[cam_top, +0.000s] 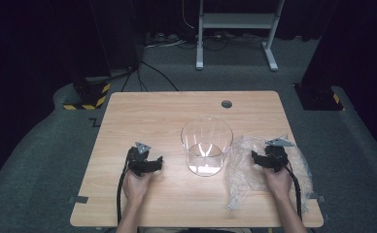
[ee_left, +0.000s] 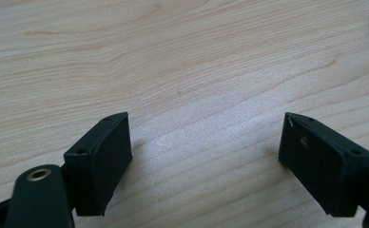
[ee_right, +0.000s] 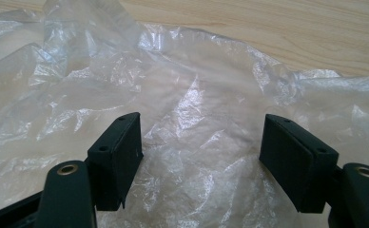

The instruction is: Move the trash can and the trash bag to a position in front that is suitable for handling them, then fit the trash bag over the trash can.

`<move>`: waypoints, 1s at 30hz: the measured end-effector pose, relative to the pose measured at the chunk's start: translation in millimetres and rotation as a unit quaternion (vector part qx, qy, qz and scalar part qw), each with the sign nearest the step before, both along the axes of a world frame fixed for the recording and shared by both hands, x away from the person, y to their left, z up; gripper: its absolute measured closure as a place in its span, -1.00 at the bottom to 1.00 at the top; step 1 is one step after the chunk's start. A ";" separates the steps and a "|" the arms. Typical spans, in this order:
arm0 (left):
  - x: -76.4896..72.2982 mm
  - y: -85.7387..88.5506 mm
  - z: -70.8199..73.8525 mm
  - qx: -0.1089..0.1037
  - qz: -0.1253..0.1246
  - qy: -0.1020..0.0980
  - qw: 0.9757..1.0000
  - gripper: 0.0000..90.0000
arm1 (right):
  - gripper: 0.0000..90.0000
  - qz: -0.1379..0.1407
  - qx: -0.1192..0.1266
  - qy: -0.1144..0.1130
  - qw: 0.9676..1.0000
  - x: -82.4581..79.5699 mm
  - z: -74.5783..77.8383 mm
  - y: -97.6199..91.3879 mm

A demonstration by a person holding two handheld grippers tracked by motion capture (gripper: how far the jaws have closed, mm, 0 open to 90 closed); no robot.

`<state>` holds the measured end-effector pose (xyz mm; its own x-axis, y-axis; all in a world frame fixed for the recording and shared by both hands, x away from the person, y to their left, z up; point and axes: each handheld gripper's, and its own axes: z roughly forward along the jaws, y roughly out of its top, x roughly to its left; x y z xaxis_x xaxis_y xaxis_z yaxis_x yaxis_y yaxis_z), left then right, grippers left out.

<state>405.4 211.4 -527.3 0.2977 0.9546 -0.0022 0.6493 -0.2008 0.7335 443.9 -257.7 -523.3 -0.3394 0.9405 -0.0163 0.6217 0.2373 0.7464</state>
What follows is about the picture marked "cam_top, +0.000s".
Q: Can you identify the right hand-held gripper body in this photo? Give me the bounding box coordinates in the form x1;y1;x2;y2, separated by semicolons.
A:
264;134;295;173

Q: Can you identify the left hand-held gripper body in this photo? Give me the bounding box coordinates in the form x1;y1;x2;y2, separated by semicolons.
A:
126;141;153;178

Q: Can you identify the power strip with plugs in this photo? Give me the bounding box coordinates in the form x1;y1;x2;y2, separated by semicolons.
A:
144;31;182;47

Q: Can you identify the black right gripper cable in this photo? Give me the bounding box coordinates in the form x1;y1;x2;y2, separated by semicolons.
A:
282;160;304;221

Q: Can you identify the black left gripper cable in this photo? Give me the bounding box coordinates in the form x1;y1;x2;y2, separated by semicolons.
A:
116;150;132;226

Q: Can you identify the grey tape strip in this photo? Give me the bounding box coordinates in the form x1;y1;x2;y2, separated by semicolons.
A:
67;195;89;205
307;191;326;204

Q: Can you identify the clear plastic bag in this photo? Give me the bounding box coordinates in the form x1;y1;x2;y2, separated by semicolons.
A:
223;134;314;214

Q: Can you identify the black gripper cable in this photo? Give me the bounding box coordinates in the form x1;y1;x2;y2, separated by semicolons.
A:
282;160;304;221
116;150;132;226

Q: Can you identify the person's left hand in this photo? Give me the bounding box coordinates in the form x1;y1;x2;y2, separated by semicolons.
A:
121;168;154;204

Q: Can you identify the bundle of black cables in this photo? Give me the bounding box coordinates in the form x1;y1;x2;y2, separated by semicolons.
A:
176;31;266;52

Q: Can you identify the white metal stand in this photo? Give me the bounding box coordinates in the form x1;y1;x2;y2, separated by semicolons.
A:
194;0;287;73

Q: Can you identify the black floor cable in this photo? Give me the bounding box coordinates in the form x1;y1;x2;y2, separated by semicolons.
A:
139;59;180;92

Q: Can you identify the person's right hand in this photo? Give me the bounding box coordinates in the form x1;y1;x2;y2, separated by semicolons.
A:
261;164;294;202

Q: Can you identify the clear round container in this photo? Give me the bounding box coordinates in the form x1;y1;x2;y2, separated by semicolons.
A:
180;115;235;178

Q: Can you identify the black base with hazard stripes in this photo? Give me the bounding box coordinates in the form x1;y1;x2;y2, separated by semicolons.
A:
62;75;113;112
293;83;345;112

